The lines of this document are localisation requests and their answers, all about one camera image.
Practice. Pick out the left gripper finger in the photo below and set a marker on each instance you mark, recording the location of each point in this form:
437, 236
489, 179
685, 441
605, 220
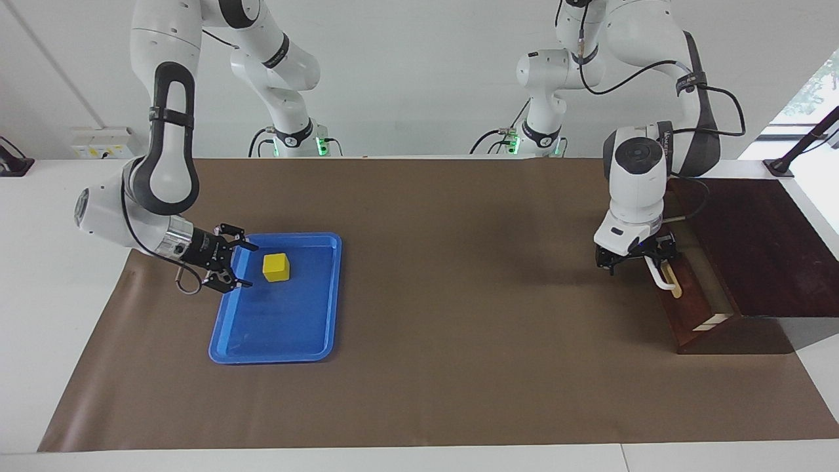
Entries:
613, 267
666, 253

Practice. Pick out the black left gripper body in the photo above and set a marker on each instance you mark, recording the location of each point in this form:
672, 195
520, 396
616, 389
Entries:
632, 254

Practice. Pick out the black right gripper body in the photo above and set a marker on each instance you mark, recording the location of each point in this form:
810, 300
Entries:
206, 252

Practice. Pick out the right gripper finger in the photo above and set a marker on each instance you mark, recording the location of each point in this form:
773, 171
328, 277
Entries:
237, 235
226, 285

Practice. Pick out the yellow cube block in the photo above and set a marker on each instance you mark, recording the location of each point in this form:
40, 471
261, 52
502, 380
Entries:
276, 268

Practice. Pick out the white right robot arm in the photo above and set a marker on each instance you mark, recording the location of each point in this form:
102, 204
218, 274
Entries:
164, 151

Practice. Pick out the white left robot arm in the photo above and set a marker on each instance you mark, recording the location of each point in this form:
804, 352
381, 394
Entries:
636, 183

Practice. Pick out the dark wooden drawer cabinet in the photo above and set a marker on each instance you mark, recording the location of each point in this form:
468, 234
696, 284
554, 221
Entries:
767, 249

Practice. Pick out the blue plastic tray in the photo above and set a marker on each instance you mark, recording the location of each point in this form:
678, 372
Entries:
275, 321

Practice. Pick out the brown table mat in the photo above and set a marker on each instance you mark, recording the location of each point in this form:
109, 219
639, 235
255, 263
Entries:
459, 328

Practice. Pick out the bright window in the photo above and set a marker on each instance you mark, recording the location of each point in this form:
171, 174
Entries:
813, 85

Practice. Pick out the white wall power strip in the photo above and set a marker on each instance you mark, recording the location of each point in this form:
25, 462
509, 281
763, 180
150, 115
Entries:
98, 145

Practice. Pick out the small black clamp mount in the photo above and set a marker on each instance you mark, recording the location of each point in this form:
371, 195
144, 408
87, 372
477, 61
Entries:
12, 164

